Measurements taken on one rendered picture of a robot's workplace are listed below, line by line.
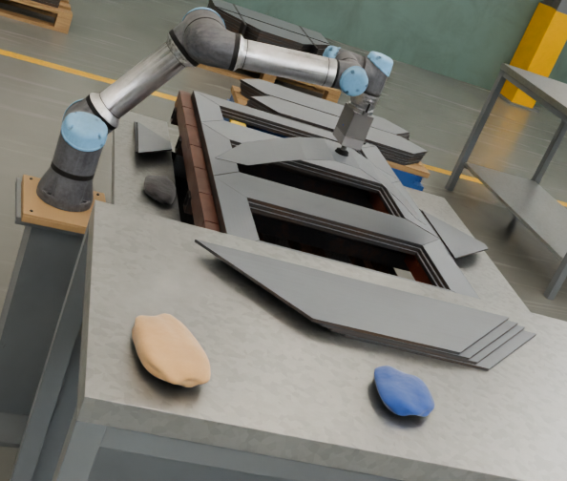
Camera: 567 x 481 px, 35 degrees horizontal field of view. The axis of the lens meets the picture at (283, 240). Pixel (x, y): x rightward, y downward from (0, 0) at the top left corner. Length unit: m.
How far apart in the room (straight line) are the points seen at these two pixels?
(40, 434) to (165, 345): 0.73
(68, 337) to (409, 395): 0.72
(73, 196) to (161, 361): 1.24
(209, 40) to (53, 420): 1.00
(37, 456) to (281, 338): 0.72
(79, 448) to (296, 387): 0.34
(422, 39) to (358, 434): 9.32
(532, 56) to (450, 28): 0.99
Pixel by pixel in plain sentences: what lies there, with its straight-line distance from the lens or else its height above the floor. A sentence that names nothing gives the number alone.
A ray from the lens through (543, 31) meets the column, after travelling 10.76.
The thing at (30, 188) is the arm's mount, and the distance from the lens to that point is 2.51.
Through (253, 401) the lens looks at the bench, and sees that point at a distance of 1.31.
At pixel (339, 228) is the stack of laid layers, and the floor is 0.83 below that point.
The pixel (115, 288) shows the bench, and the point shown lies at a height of 1.05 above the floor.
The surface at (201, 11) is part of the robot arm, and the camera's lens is 2.47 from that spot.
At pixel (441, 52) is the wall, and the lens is 10.67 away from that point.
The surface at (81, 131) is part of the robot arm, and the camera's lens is 2.39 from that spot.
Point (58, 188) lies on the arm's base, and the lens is 2.44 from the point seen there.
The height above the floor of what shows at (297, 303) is 1.07.
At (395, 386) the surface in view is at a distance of 1.44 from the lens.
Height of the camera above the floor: 1.76
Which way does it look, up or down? 23 degrees down
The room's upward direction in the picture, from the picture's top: 22 degrees clockwise
